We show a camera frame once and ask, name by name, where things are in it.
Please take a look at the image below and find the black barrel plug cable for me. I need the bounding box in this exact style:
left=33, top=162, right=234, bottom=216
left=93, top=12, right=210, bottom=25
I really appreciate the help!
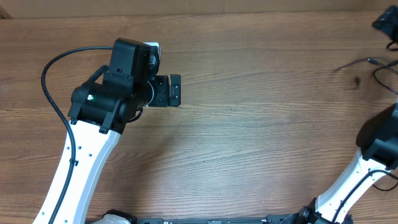
left=334, top=57, right=389, bottom=73

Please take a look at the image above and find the black USB-A cable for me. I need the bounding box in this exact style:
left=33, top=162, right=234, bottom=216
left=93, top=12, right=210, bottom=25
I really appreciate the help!
left=372, top=59, right=398, bottom=95

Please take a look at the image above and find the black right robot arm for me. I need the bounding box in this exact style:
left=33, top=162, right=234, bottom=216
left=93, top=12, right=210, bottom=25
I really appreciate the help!
left=280, top=103, right=397, bottom=224

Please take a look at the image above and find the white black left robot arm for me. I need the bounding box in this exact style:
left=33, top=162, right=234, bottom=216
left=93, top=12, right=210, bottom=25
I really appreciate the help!
left=35, top=38, right=181, bottom=223

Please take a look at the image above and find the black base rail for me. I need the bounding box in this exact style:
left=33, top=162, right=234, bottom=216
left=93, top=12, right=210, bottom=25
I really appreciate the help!
left=90, top=204, right=354, bottom=224

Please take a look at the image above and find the black right camera cable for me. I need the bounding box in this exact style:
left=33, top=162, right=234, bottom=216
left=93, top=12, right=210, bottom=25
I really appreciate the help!
left=331, top=169, right=398, bottom=224

